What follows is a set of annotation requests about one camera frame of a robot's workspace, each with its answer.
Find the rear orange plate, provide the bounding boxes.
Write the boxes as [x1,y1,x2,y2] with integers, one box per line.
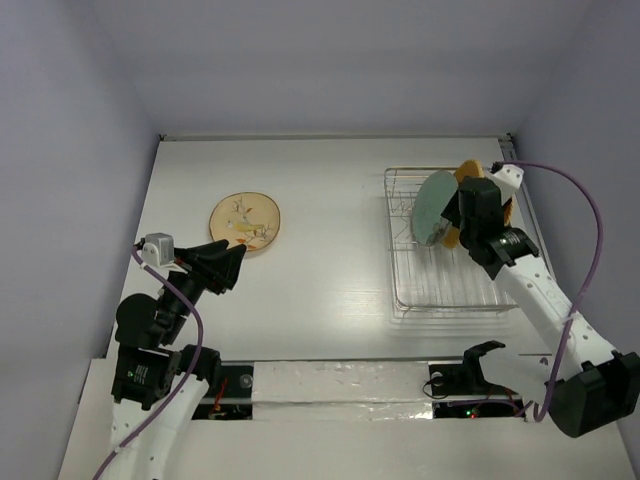
[502,197,514,226]

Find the white foam block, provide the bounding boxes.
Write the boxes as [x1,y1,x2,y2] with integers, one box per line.
[251,361,433,422]

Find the wire dish rack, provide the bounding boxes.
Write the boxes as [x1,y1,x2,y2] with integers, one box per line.
[384,166,516,313]

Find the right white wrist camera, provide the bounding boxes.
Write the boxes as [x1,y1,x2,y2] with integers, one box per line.
[487,162,524,205]

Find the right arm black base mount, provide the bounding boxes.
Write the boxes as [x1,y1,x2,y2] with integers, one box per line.
[422,340,506,400]

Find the beige bird pattern plate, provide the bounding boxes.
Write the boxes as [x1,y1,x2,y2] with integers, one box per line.
[209,192,281,252]

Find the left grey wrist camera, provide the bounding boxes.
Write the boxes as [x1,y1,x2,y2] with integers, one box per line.
[139,233,179,271]

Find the green flower plate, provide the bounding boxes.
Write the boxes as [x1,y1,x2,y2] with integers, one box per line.
[411,170,458,247]

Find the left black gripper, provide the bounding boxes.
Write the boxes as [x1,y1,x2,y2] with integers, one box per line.
[160,237,246,340]

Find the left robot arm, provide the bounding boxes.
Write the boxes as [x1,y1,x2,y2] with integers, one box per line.
[94,233,246,479]

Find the front yellow plate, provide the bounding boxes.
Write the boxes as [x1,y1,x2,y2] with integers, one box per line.
[441,159,485,250]

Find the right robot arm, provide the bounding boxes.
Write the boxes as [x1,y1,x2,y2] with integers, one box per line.
[454,177,639,438]

